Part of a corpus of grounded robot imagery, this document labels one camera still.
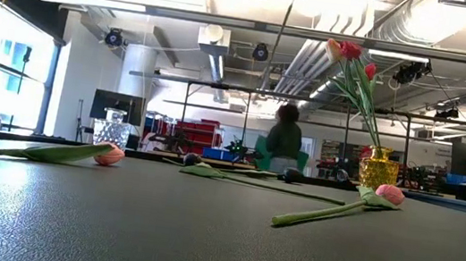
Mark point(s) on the yellow glass vase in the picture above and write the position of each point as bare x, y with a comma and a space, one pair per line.
378, 172

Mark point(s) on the salmon pink artificial tulip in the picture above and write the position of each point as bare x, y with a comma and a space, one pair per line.
110, 156

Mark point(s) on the clear glass vase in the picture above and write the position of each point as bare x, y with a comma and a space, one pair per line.
111, 132

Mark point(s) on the round black ceiling lamp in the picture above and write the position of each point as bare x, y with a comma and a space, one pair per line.
260, 52
114, 37

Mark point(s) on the white ceiling box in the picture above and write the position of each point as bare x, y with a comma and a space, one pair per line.
213, 40

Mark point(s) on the long overhead light bar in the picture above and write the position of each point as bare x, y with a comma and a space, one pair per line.
185, 15

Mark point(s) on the person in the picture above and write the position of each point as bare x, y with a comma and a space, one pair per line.
284, 139

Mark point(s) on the red storage bins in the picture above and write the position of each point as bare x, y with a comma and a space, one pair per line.
196, 137

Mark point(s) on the green chair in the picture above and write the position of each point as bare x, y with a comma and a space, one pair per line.
261, 152

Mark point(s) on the black track spotlight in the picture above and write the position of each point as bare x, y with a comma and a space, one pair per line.
412, 72

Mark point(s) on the blue crate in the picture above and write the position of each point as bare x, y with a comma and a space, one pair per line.
217, 154

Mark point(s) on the thin black tripod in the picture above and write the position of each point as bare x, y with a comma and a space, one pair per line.
79, 124

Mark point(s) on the pale pink artificial tulip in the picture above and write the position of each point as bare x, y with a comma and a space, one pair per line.
390, 194

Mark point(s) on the black metal rack frame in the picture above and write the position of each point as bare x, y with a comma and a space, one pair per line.
220, 86

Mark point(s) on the silver ventilation duct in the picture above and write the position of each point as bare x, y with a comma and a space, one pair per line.
308, 109

